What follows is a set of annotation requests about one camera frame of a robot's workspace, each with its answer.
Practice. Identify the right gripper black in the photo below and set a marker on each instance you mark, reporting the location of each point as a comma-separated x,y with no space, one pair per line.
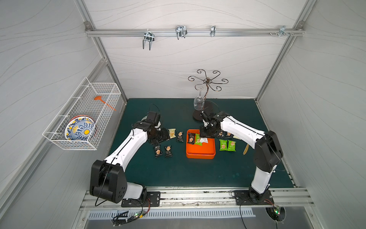
206,131

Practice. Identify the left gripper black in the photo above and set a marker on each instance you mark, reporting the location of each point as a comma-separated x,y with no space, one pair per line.
163,135

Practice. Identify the white cookie packet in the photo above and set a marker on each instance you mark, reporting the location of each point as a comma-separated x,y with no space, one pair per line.
204,140

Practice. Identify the black cookie packet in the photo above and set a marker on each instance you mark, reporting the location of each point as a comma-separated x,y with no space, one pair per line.
229,135
168,151
180,136
158,151
191,138
221,134

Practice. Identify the green cookie packet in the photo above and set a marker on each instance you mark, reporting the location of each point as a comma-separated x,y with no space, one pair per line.
231,146
223,145
197,140

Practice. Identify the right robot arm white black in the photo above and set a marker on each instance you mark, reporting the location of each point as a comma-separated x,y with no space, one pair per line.
267,149

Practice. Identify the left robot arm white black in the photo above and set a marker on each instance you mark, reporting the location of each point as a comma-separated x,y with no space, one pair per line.
108,180

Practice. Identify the orange storage box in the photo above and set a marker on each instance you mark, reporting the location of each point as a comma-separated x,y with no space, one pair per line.
206,151

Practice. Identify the metal glass holder stand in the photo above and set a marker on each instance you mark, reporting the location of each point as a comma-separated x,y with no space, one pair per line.
210,84

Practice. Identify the clear wine glass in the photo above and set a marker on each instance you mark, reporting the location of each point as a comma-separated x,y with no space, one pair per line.
199,101

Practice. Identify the golden knife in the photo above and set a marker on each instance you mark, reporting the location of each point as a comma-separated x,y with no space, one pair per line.
246,149

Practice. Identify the orange spatula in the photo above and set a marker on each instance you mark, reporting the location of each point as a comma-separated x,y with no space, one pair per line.
99,98

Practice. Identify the colourful patterned plate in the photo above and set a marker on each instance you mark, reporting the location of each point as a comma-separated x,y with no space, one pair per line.
79,128

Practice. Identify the white vent grille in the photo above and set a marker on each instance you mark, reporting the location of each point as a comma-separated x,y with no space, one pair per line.
219,213

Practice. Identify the metal hook small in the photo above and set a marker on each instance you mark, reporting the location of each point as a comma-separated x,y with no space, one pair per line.
212,31

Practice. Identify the metal hook left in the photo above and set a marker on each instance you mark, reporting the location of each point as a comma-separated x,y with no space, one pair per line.
149,38

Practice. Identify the metal hook middle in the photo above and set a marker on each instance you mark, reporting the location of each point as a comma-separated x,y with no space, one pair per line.
181,31

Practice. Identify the metal hook right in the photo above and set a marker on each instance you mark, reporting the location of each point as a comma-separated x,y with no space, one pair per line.
282,32

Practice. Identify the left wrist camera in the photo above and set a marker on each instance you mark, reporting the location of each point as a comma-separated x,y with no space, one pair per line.
153,118

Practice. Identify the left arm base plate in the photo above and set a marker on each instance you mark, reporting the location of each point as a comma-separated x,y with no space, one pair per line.
147,198

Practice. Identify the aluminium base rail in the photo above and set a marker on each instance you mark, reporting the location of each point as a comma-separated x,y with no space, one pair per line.
220,197

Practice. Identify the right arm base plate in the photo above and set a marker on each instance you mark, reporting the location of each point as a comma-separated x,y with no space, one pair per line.
251,197

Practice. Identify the white wire basket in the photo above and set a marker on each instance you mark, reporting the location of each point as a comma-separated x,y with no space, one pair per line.
82,103

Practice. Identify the aluminium top rail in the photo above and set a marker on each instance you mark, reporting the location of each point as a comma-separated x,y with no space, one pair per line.
191,32

